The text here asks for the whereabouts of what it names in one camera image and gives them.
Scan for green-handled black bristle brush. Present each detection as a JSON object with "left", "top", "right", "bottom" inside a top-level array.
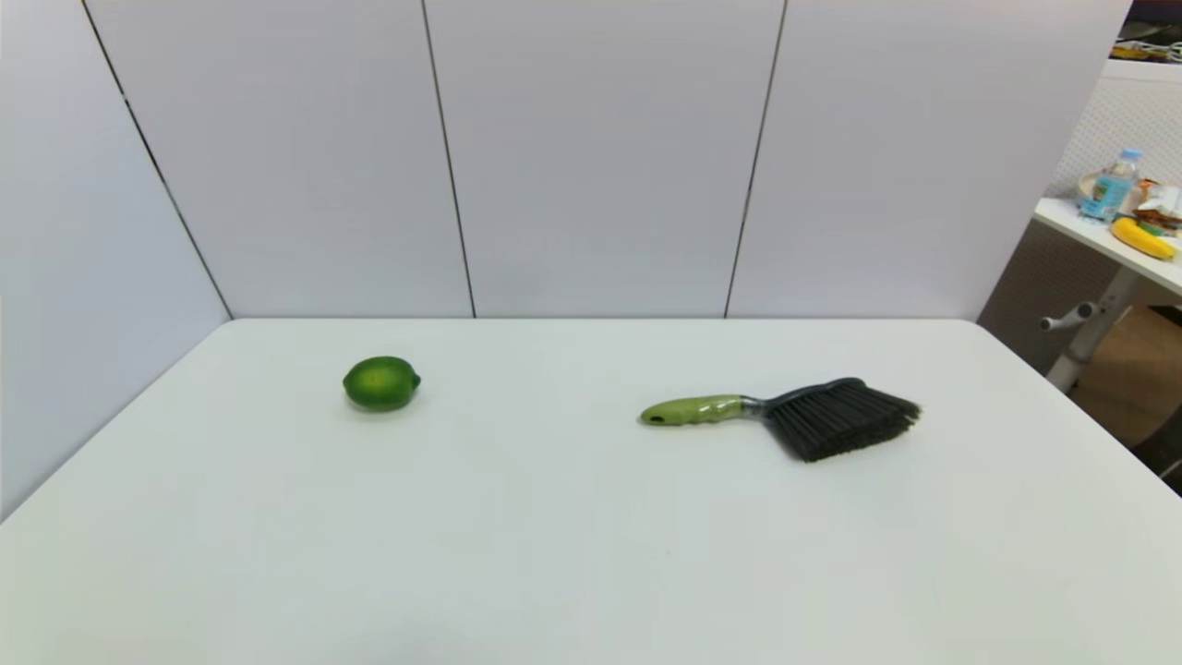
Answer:
[{"left": 639, "top": 377, "right": 923, "bottom": 463}]

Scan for green lime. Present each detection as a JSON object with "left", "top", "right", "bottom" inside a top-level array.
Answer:
[{"left": 343, "top": 356, "right": 422, "bottom": 412}]

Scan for white side table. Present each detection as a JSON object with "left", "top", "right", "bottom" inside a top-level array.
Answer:
[{"left": 1033, "top": 197, "right": 1182, "bottom": 393}]

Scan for clear water bottle blue label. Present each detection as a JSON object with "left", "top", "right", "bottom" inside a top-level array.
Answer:
[{"left": 1080, "top": 148, "right": 1144, "bottom": 223}]

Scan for yellow banana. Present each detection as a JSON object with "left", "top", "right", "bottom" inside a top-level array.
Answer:
[{"left": 1111, "top": 216, "right": 1177, "bottom": 260}]

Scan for white snack packet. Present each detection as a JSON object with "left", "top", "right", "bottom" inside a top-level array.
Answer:
[{"left": 1134, "top": 181, "right": 1182, "bottom": 232}]

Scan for black chair base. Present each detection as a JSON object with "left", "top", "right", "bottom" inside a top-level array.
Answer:
[{"left": 1131, "top": 429, "right": 1182, "bottom": 495}]

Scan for yellow black shelf clutter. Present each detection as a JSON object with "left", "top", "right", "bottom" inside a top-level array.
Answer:
[{"left": 1113, "top": 18, "right": 1182, "bottom": 64}]

